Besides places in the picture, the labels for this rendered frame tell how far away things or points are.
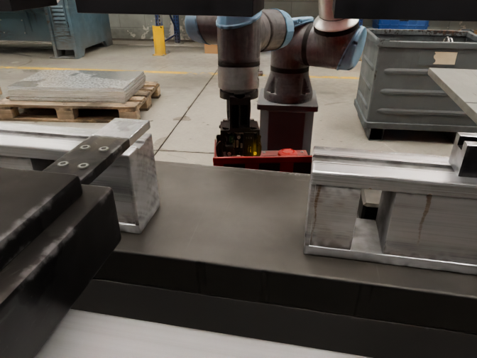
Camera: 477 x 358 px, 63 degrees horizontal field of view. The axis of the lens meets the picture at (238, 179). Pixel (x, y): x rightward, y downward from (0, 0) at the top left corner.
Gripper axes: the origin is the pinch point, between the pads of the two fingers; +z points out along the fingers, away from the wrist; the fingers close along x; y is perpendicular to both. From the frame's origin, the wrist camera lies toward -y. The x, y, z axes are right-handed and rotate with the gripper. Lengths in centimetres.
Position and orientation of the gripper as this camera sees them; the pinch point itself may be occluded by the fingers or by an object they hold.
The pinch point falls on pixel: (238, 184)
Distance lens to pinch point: 80.7
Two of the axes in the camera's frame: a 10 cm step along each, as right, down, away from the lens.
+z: 0.0, 9.2, 4.0
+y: 0.4, 4.0, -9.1
